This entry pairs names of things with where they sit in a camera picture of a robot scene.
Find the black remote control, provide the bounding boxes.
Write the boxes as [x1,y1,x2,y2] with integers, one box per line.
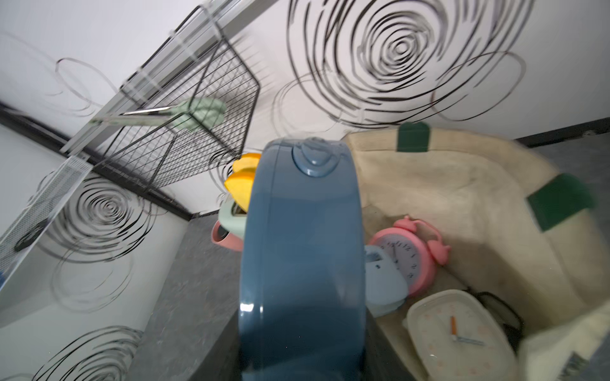
[14,230,42,252]

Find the blue round beige clock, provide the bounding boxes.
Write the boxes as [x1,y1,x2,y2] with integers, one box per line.
[238,137,366,380]

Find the black purple face clock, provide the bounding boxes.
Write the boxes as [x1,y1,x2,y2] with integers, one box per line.
[471,291,525,352]

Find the mint green tongs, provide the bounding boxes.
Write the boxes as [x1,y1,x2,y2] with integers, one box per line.
[92,98,227,131]

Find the yellow toast slice back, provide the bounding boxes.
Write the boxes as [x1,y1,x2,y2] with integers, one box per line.
[232,152,261,173]

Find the white wire shelf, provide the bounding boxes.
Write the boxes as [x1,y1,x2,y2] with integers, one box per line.
[1,157,93,285]

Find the black wire basket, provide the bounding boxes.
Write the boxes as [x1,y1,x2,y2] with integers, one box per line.
[92,35,261,191]

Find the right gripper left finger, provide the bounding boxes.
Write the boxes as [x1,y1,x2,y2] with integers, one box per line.
[188,311,242,381]

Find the white square clock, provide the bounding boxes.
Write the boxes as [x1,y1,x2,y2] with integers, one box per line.
[403,290,518,380]

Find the yellow toast slice front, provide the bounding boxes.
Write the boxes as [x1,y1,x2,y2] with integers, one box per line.
[224,168,256,212]

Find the pink cup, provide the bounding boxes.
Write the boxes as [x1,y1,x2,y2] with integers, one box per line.
[211,221,244,252]

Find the yellow toast slice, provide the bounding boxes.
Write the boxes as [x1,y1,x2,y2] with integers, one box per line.
[224,168,256,212]
[232,152,261,173]

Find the cream canvas tote bag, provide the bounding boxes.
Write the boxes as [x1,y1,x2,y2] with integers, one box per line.
[344,124,609,380]

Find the mint green toaster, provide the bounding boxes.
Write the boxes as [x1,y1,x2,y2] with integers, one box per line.
[219,195,247,240]

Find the light blue square clock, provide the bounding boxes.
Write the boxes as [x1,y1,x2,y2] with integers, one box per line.
[365,245,408,318]

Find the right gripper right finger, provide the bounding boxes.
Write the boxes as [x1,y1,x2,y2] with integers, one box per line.
[364,311,415,381]

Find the pink twin bell clock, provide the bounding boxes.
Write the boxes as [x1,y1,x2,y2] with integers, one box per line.
[369,215,451,298]

